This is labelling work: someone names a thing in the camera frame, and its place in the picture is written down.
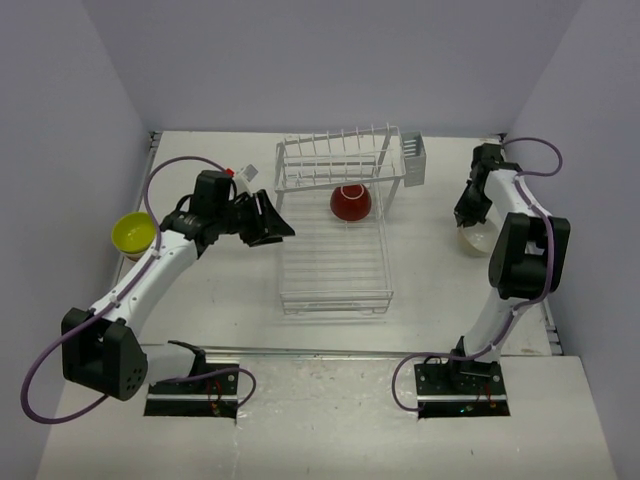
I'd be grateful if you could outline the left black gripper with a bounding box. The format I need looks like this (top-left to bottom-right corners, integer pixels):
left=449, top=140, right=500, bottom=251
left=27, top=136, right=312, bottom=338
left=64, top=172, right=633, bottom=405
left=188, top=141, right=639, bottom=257
left=215, top=189, right=294, bottom=247

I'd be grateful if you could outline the beige flower pattern bowl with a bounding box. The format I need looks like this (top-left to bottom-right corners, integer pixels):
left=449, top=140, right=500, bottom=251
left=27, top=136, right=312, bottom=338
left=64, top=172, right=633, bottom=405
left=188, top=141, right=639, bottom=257
left=457, top=219, right=499, bottom=257

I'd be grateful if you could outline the dark red bowl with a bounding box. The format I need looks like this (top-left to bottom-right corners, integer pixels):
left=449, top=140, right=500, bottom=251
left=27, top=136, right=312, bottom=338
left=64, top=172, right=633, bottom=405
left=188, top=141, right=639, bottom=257
left=330, top=184, right=372, bottom=222

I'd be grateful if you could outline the lime green bowl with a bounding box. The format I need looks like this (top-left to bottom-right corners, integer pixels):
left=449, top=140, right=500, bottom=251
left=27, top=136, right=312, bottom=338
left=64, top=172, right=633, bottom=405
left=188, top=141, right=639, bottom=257
left=111, top=212, right=156, bottom=254

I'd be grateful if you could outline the cream speckled bowl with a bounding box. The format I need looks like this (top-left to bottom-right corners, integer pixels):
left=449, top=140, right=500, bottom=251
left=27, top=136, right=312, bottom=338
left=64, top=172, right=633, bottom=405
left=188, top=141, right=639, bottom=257
left=123, top=249, right=146, bottom=262

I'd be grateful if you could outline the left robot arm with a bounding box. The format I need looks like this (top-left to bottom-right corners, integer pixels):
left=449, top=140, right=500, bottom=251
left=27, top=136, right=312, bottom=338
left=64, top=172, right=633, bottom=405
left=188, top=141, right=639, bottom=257
left=61, top=170, right=295, bottom=401

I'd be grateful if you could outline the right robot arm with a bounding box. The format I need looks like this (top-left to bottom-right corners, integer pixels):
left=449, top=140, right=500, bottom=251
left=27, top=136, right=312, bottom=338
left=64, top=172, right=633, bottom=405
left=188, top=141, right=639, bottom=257
left=446, top=143, right=571, bottom=393

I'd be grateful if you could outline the white perforated cutlery holder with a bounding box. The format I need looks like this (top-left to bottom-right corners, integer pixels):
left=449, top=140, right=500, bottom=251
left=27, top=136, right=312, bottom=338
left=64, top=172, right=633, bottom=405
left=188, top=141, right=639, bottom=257
left=400, top=131, right=427, bottom=188

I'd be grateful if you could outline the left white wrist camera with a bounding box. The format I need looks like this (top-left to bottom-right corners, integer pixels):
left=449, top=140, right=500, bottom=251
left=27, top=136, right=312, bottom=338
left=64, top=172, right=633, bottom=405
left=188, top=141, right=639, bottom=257
left=233, top=164, right=258, bottom=194

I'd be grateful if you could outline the white wire dish rack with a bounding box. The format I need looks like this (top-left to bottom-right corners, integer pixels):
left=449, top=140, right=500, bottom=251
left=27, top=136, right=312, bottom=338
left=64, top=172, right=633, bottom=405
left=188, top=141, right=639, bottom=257
left=274, top=125, right=405, bottom=314

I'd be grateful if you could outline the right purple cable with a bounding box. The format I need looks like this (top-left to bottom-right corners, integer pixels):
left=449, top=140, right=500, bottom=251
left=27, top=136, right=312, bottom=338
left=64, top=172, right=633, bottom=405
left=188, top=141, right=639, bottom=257
left=390, top=137, right=564, bottom=413

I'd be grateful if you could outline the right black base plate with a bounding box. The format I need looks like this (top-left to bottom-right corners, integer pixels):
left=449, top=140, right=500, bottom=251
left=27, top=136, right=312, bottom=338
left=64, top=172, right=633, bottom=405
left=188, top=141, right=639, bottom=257
left=414, top=361, right=510, bottom=419

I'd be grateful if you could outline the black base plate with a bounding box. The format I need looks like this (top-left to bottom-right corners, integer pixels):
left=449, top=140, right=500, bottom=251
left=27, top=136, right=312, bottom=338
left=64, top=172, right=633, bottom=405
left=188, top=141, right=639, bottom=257
left=144, top=363, right=239, bottom=420
left=414, top=361, right=510, bottom=419

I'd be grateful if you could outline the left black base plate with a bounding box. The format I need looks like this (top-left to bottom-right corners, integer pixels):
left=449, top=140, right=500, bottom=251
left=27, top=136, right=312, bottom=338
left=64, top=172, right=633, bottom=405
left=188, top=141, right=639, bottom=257
left=144, top=363, right=239, bottom=420

